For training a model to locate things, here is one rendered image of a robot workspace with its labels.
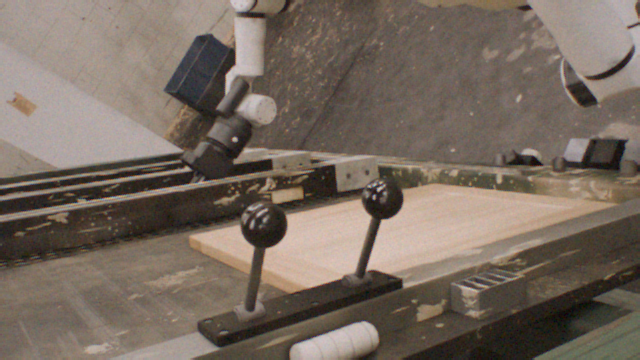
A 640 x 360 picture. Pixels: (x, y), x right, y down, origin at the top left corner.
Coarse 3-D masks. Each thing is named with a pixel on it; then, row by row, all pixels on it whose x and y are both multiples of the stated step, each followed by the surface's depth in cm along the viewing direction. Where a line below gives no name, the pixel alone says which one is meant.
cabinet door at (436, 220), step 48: (432, 192) 122; (480, 192) 116; (192, 240) 100; (240, 240) 95; (288, 240) 94; (336, 240) 91; (384, 240) 88; (432, 240) 86; (480, 240) 82; (288, 288) 73
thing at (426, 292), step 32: (576, 224) 78; (608, 224) 77; (448, 256) 69; (480, 256) 68; (512, 256) 68; (544, 256) 71; (576, 256) 74; (416, 288) 60; (448, 288) 63; (320, 320) 54; (352, 320) 56; (384, 320) 58; (416, 320) 61; (160, 352) 50; (192, 352) 49; (224, 352) 50; (256, 352) 51; (288, 352) 53
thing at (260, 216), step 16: (256, 208) 46; (272, 208) 46; (240, 224) 47; (256, 224) 46; (272, 224) 46; (256, 240) 46; (272, 240) 46; (256, 256) 49; (256, 272) 50; (256, 288) 51; (256, 304) 53; (240, 320) 52
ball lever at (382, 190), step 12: (384, 180) 53; (372, 192) 52; (384, 192) 52; (396, 192) 52; (372, 204) 52; (384, 204) 52; (396, 204) 52; (372, 216) 53; (384, 216) 53; (372, 228) 55; (372, 240) 56; (360, 264) 58; (348, 276) 59; (360, 276) 58
